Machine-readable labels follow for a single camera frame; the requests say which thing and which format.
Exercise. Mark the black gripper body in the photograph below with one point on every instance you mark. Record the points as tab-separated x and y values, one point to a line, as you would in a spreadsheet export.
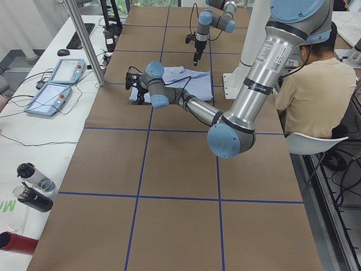
140	94
199	46

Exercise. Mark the light blue striped shirt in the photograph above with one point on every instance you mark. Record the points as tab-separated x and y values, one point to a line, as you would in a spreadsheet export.
194	82

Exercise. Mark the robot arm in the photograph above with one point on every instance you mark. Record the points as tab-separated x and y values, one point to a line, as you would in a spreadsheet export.
207	19
291	23

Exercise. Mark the upper teach pendant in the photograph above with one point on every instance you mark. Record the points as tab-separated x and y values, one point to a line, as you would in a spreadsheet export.
68	71

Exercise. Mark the teach pendant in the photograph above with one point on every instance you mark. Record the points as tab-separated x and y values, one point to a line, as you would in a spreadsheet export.
49	100
68	71

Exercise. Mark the black computer mouse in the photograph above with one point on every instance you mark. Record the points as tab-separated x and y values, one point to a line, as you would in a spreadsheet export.
63	52

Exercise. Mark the lower teach pendant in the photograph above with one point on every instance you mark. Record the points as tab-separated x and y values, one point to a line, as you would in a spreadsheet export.
49	100

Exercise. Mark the seated person beige shirt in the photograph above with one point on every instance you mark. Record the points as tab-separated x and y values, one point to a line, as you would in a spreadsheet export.
314	100

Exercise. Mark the white chair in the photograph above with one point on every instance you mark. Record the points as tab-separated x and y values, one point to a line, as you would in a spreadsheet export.
301	144

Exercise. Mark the clear water bottle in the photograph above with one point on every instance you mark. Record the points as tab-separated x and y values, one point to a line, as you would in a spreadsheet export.
28	172

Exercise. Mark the black water bottle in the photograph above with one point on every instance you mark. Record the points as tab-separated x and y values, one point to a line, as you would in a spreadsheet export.
32	198

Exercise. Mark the red bottle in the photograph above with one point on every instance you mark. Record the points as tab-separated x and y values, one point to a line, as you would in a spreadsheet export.
11	242

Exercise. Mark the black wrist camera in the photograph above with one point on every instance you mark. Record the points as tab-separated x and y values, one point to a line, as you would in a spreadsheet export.
189	38
130	79

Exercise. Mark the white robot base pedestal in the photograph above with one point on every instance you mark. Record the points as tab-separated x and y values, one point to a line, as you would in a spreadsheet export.
255	37

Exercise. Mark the aluminium frame post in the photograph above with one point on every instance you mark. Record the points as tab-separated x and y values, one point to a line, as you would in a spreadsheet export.
79	25

